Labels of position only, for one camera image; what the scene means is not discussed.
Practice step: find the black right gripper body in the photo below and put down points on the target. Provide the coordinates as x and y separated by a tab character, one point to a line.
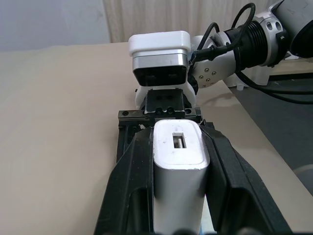
164	101

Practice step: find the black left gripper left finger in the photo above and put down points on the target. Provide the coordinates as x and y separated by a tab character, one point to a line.
127	186

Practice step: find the white USB charger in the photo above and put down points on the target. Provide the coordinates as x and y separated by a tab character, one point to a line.
179	186

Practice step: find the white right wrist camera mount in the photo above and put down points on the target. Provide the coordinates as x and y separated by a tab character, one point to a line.
160	52

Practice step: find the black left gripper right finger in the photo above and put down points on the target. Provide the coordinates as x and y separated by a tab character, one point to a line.
234	176

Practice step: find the beige pleated curtain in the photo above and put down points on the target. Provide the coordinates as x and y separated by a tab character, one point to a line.
171	17

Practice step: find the white plastic stand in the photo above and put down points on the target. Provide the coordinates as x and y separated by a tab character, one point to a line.
256	74

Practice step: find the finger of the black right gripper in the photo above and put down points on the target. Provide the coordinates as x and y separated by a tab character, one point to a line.
123	142
207	125

